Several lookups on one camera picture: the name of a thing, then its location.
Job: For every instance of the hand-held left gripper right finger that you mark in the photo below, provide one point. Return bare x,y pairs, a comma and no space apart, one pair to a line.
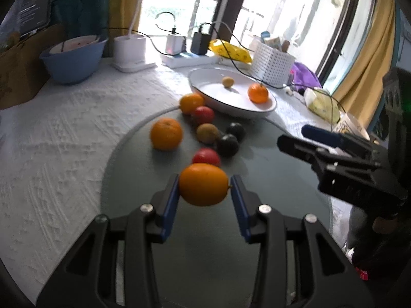
240,205

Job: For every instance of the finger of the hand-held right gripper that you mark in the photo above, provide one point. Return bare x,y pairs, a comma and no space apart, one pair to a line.
321,133
298,149

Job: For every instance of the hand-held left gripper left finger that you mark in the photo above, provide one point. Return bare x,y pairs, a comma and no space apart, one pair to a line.
170,205

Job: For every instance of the red tomato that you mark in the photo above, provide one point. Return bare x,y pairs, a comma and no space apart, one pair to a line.
203,114
206,157

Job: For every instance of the dark plum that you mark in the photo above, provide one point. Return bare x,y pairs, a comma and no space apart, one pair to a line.
235,130
228,145

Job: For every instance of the white plate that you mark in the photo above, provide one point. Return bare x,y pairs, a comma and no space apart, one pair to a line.
218,94

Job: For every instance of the yellow green packet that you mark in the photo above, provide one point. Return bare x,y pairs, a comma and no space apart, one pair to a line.
322,106

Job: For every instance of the printed paper cup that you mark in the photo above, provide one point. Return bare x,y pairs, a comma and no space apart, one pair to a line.
350,125

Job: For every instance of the small white plug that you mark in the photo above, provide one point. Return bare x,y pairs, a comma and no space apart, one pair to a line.
289,92

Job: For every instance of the purple cloth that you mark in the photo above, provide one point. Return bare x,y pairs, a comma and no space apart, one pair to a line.
303,75

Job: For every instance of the orange with stem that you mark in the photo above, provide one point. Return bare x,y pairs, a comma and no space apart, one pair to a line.
258,93

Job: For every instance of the white perforated basket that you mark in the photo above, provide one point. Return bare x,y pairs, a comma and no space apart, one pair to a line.
271,65

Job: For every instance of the brown cork stopper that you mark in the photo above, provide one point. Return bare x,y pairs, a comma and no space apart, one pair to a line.
285,45

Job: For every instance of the small brown kiwi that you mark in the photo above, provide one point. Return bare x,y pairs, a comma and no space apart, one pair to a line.
228,81

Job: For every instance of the yellow curtain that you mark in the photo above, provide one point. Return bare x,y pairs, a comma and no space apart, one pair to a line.
379,54
123,3

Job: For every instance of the small printed carton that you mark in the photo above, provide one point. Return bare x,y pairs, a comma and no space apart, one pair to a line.
275,42

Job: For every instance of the blue capped bottle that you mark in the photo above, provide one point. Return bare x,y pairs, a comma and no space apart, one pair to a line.
265,35

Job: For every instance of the hanging grey garment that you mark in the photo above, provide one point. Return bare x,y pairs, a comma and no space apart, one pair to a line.
293,22

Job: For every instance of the yellow snack bag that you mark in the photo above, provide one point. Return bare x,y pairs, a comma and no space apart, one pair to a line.
231,51

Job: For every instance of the white textured tablecloth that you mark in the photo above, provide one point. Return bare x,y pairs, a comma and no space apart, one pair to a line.
64,134

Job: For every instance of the white power strip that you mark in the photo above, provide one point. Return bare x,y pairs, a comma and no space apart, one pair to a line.
179,60

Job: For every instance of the black charger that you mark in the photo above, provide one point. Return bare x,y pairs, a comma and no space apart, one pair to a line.
199,42

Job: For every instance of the dark door pillar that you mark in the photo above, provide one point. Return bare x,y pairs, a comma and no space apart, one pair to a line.
231,3

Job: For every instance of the white desk lamp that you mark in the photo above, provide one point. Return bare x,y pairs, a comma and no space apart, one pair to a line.
130,49

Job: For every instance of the white charger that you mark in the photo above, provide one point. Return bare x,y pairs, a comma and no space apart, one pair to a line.
175,43

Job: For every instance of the blue bowl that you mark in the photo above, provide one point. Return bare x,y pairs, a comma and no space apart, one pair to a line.
74,67

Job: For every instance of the pale pink bowl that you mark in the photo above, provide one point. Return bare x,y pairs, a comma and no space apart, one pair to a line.
74,45

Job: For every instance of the teal curtain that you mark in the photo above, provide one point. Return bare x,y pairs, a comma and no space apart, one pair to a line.
83,3

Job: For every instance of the dark screen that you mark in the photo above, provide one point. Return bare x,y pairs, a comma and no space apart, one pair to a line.
35,9

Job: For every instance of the dark sliding door frame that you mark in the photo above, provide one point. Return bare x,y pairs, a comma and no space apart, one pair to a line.
348,22

